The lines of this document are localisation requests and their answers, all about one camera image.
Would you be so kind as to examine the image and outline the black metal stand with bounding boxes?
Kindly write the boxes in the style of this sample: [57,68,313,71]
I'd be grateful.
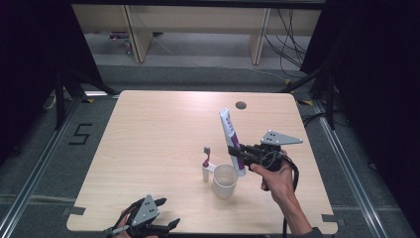
[279,63,337,131]
[53,66,119,131]

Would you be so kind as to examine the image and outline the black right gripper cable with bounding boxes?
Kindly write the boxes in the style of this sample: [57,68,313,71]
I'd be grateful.
[261,151,301,238]

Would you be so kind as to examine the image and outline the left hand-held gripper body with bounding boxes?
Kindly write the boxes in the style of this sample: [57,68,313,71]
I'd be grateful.
[103,193,170,238]

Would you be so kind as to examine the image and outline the aluminium floor rail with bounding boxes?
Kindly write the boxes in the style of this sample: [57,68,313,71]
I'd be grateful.
[313,99,391,238]
[0,95,83,234]

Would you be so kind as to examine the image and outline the white cup with holder handle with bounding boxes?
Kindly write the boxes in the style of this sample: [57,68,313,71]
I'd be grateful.
[201,162,240,200]

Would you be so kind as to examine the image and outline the small coloured floor clutter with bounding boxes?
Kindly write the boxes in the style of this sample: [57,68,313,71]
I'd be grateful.
[107,31,134,56]

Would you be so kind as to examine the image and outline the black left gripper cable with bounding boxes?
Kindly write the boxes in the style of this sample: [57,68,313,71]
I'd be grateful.
[113,199,144,230]

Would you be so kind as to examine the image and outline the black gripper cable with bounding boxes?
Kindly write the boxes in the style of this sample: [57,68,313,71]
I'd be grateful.
[113,199,144,230]
[261,151,301,238]

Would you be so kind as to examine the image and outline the white purple toothpaste tube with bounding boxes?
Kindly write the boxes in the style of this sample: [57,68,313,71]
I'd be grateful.
[219,107,248,178]

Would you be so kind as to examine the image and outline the person's left hand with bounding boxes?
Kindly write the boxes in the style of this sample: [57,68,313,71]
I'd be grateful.
[112,211,160,238]

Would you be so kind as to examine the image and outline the black floor cable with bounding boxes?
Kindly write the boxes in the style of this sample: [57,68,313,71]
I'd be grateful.
[302,111,329,128]

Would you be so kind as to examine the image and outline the person's right hand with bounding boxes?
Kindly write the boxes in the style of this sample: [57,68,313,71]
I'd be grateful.
[250,150,297,208]

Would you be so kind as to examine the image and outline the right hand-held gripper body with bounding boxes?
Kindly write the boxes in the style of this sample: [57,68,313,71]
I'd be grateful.
[244,129,304,173]

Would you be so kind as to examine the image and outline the pink toothbrush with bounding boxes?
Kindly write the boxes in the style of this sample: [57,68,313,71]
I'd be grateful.
[201,147,212,169]

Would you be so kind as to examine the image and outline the black curtain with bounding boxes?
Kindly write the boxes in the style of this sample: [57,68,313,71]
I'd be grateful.
[299,0,420,230]
[0,0,104,168]

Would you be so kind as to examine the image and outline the bundle of black cables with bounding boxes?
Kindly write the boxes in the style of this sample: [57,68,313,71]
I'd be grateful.
[263,8,309,79]

